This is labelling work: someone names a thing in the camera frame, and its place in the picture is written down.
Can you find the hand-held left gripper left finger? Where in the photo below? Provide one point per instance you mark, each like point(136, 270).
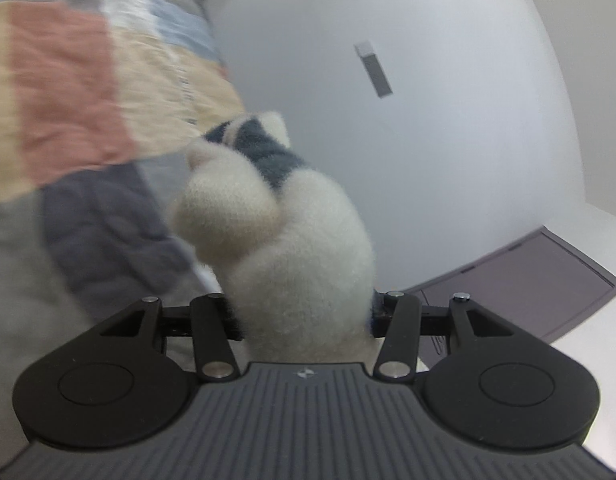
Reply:
point(207, 330)

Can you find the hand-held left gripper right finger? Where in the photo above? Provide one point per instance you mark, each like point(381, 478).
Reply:
point(390, 317)

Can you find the cream striped sweater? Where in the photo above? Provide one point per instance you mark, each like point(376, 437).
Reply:
point(288, 250)

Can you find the grey door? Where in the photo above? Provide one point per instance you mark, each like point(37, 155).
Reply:
point(528, 285)

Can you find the patchwork quilt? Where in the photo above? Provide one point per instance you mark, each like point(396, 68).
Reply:
point(72, 90)

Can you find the grey wall box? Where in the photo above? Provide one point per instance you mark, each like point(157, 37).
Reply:
point(375, 71)

